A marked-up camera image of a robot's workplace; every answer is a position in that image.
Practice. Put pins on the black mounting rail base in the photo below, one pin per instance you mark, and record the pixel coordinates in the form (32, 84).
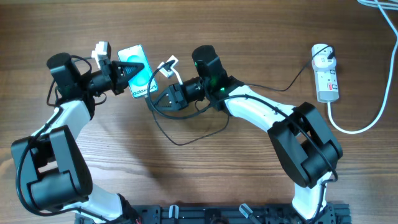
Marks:
(268, 214)

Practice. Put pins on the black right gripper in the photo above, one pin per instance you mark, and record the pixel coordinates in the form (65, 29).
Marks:
(179, 99)

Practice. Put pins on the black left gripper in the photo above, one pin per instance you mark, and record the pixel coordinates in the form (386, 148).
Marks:
(122, 83)

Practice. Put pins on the white power strip socket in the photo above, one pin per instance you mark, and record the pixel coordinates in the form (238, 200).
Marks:
(324, 66)

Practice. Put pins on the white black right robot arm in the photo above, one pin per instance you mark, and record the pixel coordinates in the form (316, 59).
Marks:
(305, 146)

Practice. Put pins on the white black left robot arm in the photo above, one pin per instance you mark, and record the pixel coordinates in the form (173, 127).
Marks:
(52, 176)

